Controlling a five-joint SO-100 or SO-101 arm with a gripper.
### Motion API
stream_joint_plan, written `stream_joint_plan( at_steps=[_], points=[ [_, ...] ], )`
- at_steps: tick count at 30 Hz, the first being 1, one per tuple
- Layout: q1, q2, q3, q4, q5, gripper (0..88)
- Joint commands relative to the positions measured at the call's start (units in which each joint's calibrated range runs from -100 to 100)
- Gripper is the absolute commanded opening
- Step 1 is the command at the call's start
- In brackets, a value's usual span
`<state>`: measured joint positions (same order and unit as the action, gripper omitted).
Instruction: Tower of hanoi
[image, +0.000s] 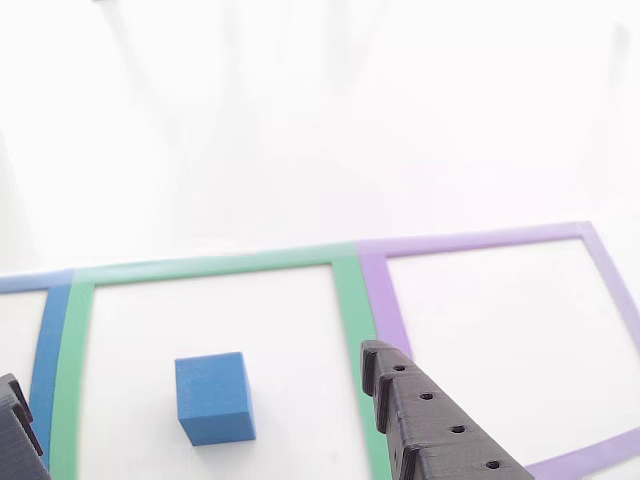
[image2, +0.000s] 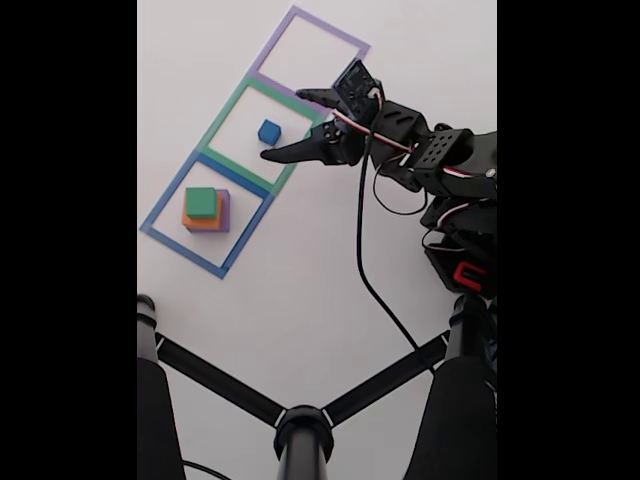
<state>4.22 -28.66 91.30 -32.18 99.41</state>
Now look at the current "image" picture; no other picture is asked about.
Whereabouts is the small blue cube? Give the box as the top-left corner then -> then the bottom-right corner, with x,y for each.
173,351 -> 257,447

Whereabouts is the green square frame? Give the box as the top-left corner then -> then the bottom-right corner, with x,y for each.
49,242 -> 394,480

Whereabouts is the purple square frame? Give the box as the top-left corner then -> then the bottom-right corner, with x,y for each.
355,220 -> 640,480

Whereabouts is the blue square frame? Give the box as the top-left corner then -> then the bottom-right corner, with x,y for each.
0,269 -> 74,471

